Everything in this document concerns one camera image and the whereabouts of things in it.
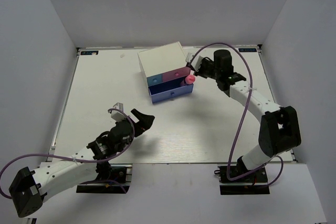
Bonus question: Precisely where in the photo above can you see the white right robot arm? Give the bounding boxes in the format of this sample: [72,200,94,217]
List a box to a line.
[187,49,301,182]

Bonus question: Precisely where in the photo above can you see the white drawer cabinet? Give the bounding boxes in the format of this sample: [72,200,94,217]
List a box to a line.
[138,42,187,86]

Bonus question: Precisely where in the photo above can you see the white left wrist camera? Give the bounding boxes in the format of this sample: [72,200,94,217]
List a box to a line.
[108,102,128,122]

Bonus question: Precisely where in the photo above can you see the light blue drawer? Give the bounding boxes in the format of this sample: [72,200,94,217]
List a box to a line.
[146,74,162,87]

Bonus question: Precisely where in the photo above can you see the pink capped clear tube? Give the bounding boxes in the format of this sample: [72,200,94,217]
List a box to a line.
[180,74,196,87]

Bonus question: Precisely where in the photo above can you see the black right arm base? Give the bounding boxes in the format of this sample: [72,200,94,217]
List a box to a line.
[214,166,270,195]

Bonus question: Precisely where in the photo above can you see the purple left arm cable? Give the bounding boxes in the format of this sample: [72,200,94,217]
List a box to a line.
[0,108,136,200]

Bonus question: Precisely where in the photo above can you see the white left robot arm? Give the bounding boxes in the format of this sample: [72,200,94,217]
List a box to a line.
[9,104,155,218]

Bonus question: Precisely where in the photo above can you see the pink drawer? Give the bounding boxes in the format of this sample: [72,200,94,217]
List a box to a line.
[162,67,191,82]

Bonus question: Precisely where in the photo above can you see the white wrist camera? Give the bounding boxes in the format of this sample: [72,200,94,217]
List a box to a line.
[186,52,203,72]
[108,102,128,122]

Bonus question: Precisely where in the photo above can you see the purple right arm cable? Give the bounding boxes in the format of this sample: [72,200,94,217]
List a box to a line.
[186,42,284,188]

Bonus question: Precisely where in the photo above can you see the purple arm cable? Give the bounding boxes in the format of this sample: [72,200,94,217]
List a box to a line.
[0,108,136,200]
[186,42,284,188]

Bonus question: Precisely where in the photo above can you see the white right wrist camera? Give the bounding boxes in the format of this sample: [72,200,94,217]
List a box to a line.
[186,52,203,72]

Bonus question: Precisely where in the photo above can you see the dark blue drawer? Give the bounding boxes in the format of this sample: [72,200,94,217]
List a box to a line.
[149,77,194,103]

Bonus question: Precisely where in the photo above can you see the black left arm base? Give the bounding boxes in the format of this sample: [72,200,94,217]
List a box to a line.
[76,164,132,194]

